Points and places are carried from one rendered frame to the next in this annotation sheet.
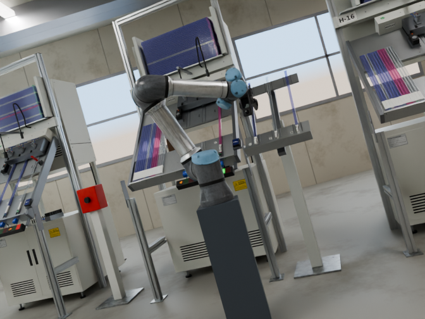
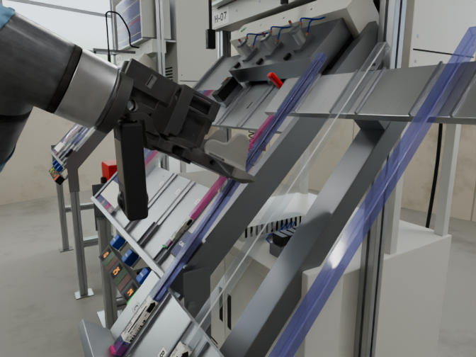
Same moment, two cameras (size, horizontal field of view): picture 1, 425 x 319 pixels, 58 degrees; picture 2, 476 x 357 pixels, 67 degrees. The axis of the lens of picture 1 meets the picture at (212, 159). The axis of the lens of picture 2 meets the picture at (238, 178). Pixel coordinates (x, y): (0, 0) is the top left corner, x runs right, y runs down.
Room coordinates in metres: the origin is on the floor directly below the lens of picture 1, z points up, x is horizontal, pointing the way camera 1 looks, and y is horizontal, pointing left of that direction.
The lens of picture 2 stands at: (1.77, -0.62, 1.04)
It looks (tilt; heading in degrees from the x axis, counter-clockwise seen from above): 12 degrees down; 42
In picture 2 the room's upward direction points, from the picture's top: straight up
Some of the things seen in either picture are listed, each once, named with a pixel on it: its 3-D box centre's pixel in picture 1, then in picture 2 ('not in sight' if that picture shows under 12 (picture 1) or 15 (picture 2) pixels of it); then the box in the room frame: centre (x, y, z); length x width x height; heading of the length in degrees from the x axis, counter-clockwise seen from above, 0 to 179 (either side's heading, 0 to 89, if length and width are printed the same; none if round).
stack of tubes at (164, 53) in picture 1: (181, 50); not in sight; (2.70, 0.00, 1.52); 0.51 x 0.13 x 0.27; 74
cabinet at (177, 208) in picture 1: (224, 216); (299, 301); (2.83, 0.03, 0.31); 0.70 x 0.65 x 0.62; 74
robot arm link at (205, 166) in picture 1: (207, 165); not in sight; (1.68, 0.03, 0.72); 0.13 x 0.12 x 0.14; 17
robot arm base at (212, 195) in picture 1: (214, 191); not in sight; (1.68, 0.03, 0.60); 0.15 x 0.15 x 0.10
